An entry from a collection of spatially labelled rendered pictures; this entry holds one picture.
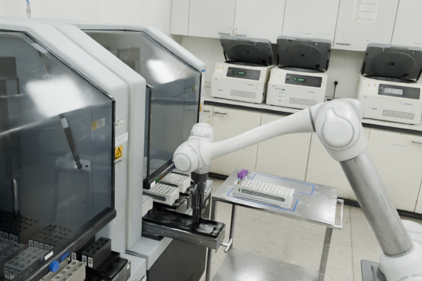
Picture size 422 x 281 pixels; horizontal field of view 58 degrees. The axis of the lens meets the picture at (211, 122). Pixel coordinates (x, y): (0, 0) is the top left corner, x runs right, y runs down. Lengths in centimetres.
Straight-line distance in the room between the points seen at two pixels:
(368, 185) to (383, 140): 251
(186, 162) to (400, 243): 77
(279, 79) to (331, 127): 259
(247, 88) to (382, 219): 264
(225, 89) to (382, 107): 150
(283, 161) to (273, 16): 148
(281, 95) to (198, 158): 246
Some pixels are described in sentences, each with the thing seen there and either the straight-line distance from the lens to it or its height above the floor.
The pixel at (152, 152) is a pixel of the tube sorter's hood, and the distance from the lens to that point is 164.
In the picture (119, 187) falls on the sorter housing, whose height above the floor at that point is 105.
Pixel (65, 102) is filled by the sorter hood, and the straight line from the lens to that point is 117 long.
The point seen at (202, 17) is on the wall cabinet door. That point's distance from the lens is 424.
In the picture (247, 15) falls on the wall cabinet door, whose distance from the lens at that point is 410.
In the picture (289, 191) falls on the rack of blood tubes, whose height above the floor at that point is 88.
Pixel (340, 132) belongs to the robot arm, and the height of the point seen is 137.
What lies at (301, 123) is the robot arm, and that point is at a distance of 147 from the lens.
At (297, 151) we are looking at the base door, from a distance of 388.
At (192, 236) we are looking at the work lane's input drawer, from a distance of 167.
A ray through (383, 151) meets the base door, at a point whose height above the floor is 62.
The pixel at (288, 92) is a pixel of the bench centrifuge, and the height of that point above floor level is 106.
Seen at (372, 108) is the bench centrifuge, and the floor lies 101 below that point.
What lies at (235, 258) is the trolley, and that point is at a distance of 248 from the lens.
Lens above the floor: 168
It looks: 15 degrees down
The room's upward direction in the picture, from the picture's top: 4 degrees clockwise
